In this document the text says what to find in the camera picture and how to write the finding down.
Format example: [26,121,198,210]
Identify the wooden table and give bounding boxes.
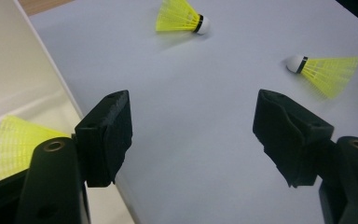
[18,0,76,17]

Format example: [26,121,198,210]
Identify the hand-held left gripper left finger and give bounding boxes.
[74,90,134,189]

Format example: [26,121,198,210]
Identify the white board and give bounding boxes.
[27,0,358,224]

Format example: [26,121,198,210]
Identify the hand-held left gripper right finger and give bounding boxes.
[252,89,336,189]

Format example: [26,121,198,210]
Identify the white plastic storage bin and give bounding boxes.
[0,0,138,224]

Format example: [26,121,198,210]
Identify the yellow shuttlecock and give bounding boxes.
[285,54,358,101]
[0,115,73,180]
[155,0,212,35]

